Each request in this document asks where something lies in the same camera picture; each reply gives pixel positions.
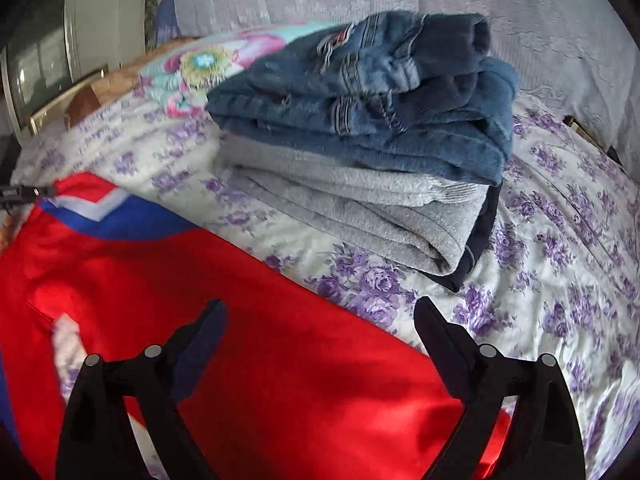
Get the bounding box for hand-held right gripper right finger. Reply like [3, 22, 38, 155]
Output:
[413, 296, 586, 480]

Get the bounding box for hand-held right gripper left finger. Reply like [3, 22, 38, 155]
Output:
[55, 299, 229, 480]

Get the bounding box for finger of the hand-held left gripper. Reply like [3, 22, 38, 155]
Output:
[0, 185, 57, 203]

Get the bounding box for red pants with blue stripe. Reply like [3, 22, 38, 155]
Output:
[0, 172, 513, 480]

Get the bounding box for blue denim jeans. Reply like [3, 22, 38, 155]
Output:
[206, 11, 521, 186]

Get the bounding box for dark navy folded pants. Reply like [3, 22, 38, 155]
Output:
[440, 182, 503, 293]

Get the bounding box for gold-trimmed wooden headboard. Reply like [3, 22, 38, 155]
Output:
[27, 63, 110, 136]

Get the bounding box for white framed window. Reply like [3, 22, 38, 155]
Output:
[0, 0, 151, 136]

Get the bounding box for purple floral bedsheet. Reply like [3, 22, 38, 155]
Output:
[10, 80, 640, 480]

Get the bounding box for orange-brown cloth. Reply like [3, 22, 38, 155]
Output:
[67, 37, 196, 126]

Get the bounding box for folded grey sweater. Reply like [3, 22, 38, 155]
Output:
[215, 130, 493, 276]

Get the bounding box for pink and teal floral blanket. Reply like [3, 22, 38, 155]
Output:
[135, 22, 361, 121]

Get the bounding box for blue patterned cloth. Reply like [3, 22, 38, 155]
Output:
[154, 0, 177, 48]

